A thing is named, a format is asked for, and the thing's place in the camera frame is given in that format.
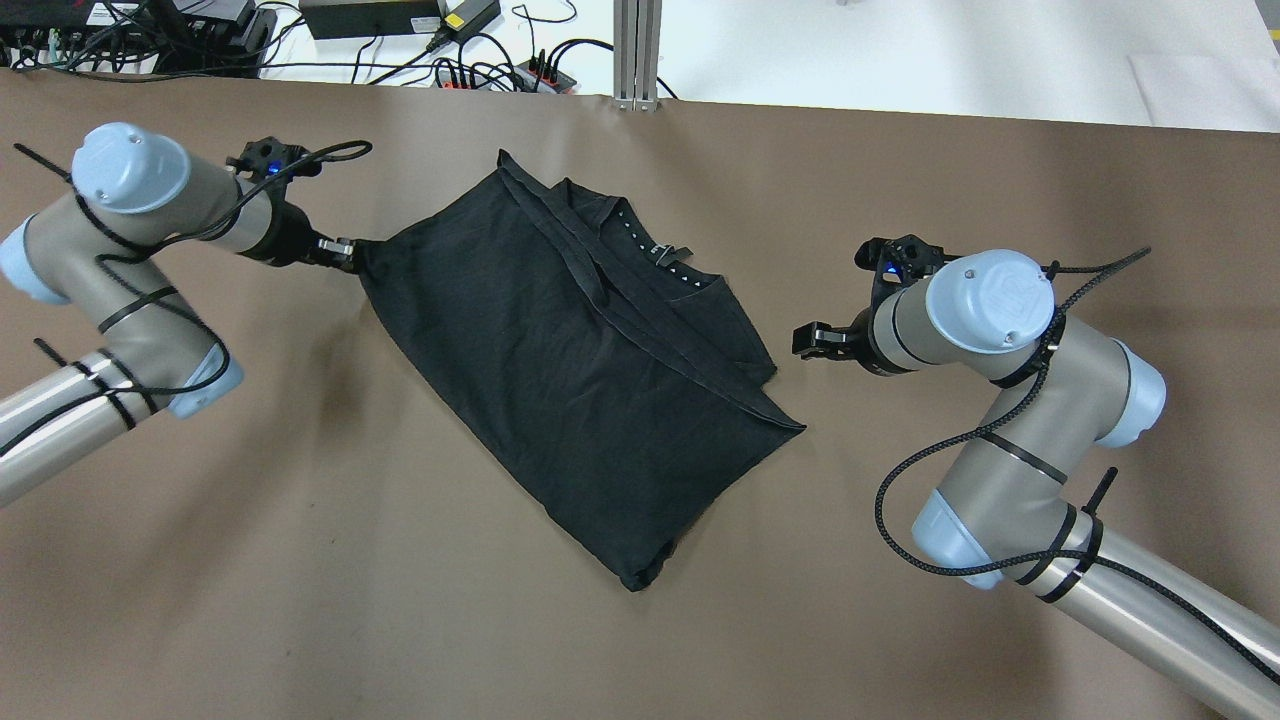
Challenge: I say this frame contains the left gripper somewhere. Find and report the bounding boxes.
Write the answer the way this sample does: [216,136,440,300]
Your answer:
[265,205,361,275]

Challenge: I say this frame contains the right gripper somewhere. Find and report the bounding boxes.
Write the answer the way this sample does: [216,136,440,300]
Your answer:
[794,307,886,373]

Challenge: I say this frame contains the black graphic t-shirt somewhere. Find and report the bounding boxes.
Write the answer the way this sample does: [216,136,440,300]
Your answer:
[360,152,804,592]

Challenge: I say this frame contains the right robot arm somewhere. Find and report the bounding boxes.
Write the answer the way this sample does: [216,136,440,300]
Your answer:
[792,236,1279,719]

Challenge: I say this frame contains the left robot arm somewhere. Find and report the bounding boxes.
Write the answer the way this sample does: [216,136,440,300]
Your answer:
[3,122,372,505]

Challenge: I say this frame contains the black power adapter brick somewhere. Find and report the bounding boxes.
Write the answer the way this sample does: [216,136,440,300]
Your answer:
[297,1,444,40]

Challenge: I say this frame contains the power strip with red switches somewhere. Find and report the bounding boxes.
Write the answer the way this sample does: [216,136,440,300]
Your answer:
[429,60,579,94]

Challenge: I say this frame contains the white paper sheet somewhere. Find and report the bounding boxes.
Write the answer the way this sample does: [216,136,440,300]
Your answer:
[1128,54,1279,133]

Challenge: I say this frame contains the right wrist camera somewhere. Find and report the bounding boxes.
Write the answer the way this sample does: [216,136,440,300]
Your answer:
[854,234,951,307]

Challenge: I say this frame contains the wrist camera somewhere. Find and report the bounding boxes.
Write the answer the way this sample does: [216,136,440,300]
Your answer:
[227,137,323,184]
[854,234,951,307]

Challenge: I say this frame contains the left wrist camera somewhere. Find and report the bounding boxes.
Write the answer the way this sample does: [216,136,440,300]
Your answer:
[227,137,323,184]

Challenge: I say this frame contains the aluminium frame post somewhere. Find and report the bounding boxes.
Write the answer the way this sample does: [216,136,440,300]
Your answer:
[612,0,663,113]

